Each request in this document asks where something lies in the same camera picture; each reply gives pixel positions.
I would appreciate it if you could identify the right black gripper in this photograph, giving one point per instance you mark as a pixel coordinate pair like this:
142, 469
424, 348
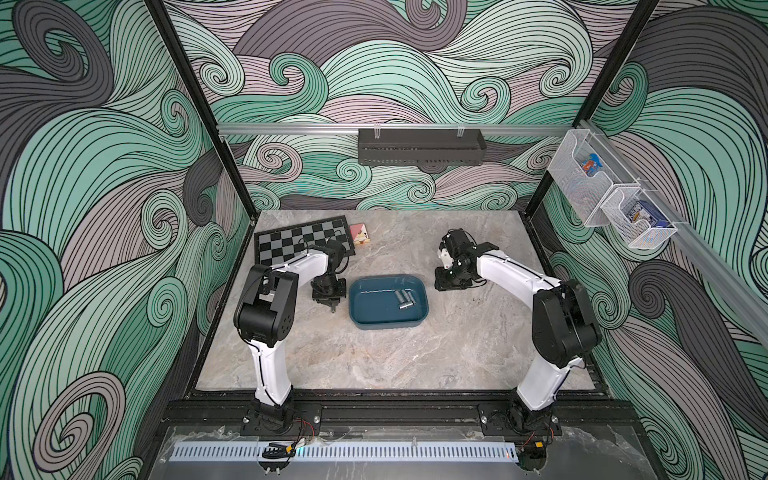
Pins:
446, 283

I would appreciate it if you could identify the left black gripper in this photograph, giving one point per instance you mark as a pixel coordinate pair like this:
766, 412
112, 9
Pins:
329, 300

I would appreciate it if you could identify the teal plastic storage box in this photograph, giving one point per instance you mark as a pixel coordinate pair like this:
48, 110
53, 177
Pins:
381, 311

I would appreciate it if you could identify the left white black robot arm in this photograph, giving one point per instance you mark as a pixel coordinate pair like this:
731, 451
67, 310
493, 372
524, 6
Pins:
266, 312

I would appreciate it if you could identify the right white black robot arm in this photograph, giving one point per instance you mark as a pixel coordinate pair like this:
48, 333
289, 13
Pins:
564, 325

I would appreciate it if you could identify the black grey chessboard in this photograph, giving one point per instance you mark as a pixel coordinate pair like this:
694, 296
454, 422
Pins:
284, 243

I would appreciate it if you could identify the black wall-mounted tray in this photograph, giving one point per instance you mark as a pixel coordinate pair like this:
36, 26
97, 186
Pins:
422, 147

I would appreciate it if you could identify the clear wall bin far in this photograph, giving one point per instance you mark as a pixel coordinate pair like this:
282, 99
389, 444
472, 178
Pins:
582, 174

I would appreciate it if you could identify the clear wall bin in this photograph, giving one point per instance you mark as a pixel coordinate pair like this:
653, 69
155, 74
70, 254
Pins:
638, 220
582, 174

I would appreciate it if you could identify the black base frame rail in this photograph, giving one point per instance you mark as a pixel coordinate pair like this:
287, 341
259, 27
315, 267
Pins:
493, 410

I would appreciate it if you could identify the clear wall bin near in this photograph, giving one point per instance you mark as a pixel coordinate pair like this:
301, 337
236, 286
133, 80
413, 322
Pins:
638, 220

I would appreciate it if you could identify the aluminium rail back wall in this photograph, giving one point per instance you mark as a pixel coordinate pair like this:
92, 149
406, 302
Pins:
234, 129

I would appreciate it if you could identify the aluminium rail wall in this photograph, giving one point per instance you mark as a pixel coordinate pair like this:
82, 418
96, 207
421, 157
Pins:
742, 300
234, 129

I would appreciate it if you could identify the aluminium rail right wall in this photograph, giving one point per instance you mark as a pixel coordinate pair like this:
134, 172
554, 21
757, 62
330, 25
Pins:
742, 300

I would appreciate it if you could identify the white slotted cable duct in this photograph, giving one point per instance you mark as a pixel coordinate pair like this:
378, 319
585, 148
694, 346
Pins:
351, 451

